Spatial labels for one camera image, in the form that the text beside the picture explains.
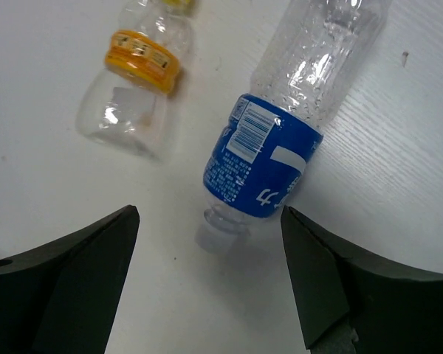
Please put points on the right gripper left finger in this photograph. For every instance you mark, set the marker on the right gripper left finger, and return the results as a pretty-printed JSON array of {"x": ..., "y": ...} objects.
[{"x": 62, "y": 297}]

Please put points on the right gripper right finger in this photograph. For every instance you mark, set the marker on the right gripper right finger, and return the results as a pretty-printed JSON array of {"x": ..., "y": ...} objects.
[{"x": 351, "y": 300}]

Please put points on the orange cap small bottle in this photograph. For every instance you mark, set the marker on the orange cap small bottle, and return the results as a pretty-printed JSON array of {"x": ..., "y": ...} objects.
[{"x": 126, "y": 104}]

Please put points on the blue label clear bottle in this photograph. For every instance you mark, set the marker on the blue label clear bottle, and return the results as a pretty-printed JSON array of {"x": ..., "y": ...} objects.
[{"x": 275, "y": 128}]

